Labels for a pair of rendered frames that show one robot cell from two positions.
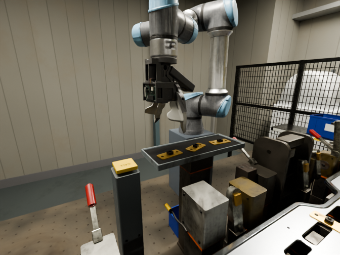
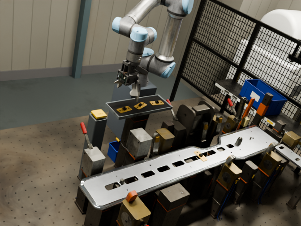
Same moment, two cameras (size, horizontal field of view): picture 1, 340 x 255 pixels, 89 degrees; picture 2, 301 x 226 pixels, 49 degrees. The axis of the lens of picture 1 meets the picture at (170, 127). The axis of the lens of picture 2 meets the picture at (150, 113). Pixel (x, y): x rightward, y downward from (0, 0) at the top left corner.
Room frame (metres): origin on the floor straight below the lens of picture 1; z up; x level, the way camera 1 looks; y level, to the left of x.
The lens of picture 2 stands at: (-0.96, 0.29, 2.08)
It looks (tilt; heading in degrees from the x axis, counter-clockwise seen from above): 31 degrees down; 344
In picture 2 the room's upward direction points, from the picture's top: 16 degrees clockwise
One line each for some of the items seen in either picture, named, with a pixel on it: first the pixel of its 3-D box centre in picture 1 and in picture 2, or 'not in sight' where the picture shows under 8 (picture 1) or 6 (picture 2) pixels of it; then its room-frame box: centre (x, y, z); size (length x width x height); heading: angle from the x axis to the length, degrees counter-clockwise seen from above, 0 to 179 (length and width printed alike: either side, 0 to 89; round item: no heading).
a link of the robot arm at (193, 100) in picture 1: (193, 103); (143, 58); (0.99, -0.13, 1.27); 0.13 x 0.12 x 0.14; 58
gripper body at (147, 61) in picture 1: (162, 81); (129, 71); (0.50, 0.02, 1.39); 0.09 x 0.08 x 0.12; 128
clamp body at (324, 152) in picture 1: (317, 183); (223, 138); (0.79, -0.78, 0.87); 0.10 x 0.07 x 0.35; 29
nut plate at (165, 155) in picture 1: (170, 153); (124, 108); (0.52, 0.00, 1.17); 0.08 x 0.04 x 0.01; 128
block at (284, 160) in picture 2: not in sight; (271, 175); (0.49, -1.03, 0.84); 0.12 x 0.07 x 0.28; 29
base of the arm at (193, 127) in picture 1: (191, 123); (138, 75); (0.99, -0.13, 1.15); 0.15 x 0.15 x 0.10
